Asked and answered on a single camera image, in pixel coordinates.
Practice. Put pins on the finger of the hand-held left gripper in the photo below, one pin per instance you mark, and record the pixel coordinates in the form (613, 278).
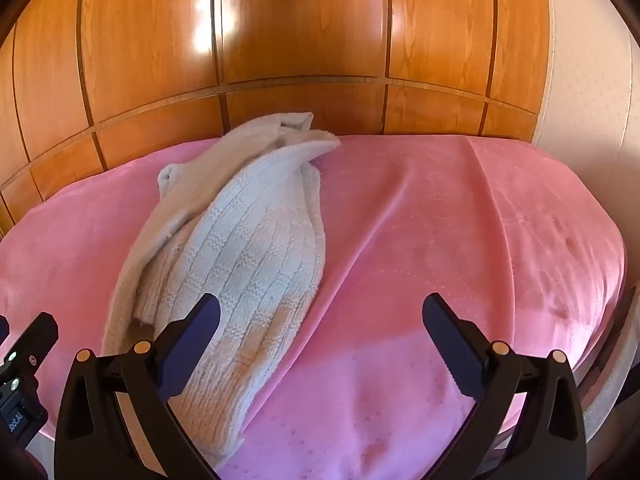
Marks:
(37, 332)

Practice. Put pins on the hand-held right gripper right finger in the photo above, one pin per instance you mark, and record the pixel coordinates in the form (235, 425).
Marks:
(450, 345)

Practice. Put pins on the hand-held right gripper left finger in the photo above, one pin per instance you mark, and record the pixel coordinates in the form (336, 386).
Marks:
(196, 342)

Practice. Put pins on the white knit sweater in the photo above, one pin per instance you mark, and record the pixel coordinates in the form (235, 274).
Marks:
(240, 250)

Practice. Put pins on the pink blanket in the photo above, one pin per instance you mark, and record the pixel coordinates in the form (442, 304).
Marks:
(425, 240)

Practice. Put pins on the beige mattress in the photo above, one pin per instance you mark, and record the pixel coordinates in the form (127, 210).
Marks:
(612, 387)

